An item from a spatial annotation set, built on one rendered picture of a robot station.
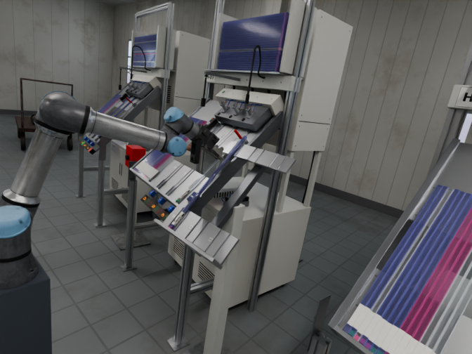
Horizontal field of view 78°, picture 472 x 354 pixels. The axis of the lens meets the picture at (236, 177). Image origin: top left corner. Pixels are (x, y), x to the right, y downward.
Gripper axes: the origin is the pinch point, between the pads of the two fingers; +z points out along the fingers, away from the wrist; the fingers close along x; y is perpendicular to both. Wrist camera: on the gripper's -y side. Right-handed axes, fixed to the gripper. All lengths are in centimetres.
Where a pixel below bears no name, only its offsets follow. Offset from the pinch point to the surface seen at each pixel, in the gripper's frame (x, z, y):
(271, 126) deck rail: -10.0, 9.2, 28.1
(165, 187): 17.7, -5.5, -26.3
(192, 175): 7.8, -2.3, -14.2
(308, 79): -10, 14, 62
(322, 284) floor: -19, 133, -27
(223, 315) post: -34, 24, -60
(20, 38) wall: 822, -69, 62
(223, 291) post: -34, 14, -49
